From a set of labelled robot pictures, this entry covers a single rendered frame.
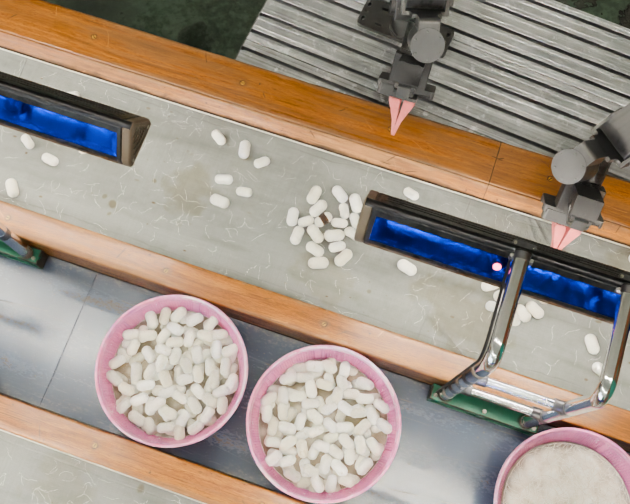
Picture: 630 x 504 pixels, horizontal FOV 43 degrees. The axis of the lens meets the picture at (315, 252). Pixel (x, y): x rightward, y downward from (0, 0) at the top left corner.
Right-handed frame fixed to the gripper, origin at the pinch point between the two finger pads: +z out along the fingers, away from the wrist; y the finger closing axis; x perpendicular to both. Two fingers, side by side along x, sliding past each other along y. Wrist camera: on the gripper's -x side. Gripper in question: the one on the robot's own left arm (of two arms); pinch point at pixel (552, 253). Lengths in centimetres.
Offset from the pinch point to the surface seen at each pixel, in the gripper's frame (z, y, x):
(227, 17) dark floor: -3, -97, 109
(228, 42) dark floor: 3, -94, 104
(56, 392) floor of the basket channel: 48, -77, -21
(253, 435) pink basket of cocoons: 40, -40, -25
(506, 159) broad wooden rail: -9.8, -11.8, 15.1
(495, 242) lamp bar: -9.6, -14.0, -30.5
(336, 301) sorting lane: 19.4, -33.6, -6.1
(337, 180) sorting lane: 2.2, -40.9, 8.4
